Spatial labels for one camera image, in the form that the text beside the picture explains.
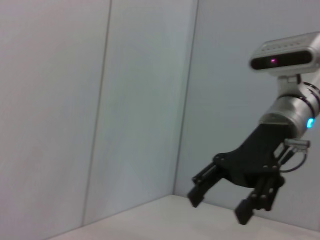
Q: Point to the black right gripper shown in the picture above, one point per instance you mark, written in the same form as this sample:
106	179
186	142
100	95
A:
257	155

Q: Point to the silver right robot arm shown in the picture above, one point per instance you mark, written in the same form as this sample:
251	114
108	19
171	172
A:
287	110

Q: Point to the silver right wrist connector plug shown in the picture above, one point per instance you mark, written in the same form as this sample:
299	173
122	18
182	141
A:
297	143

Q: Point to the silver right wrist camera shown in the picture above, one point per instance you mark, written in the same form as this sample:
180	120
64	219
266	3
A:
282	58

